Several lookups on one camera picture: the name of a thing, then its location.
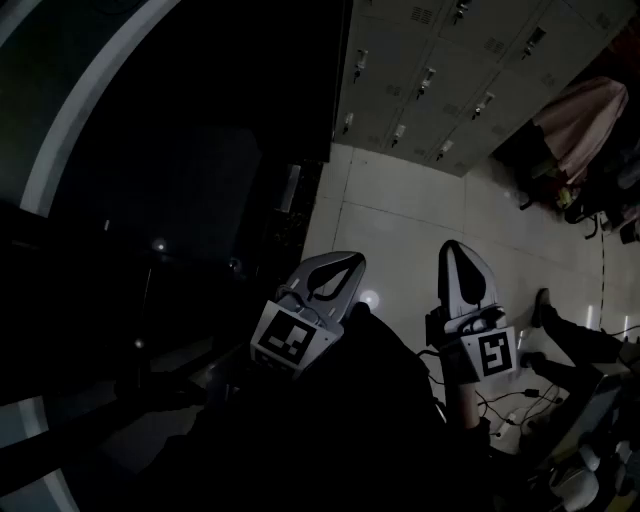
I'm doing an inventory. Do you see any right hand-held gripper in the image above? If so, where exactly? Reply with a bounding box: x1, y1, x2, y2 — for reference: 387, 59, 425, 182
424, 239, 519, 386

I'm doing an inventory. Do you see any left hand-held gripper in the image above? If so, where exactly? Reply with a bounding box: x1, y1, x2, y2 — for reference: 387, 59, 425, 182
249, 250, 367, 383

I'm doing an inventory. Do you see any grey metal locker bank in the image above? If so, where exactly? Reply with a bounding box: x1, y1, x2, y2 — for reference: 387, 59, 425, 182
332, 0, 640, 177

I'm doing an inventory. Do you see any person's right forearm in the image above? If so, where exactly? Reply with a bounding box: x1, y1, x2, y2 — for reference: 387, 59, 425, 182
448, 380, 494, 451

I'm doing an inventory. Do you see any black office chair base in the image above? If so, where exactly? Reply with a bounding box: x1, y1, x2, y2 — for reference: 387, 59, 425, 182
518, 182, 604, 241

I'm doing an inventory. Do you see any white power strip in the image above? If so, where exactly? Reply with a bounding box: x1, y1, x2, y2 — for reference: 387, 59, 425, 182
491, 411, 520, 441

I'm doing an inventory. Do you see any person's dark clothing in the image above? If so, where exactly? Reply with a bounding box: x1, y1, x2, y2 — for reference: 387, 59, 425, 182
134, 299, 506, 512

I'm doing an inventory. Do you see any dark framed monitor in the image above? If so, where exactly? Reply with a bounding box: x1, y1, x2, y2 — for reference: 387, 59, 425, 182
542, 372, 629, 465

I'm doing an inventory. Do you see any white rounded device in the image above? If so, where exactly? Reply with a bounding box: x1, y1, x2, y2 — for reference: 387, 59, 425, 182
548, 443, 603, 512

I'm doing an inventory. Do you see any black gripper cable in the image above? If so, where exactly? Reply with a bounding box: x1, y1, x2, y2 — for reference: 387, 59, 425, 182
415, 348, 452, 389

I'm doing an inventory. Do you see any metal door handle plate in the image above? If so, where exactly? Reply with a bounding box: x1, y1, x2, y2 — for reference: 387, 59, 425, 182
281, 163, 302, 215

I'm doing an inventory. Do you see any black floor cable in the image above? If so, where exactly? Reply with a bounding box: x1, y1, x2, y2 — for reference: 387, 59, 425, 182
474, 382, 569, 437

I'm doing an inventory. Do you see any white door frame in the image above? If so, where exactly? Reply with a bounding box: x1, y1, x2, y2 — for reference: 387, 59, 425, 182
18, 0, 182, 219

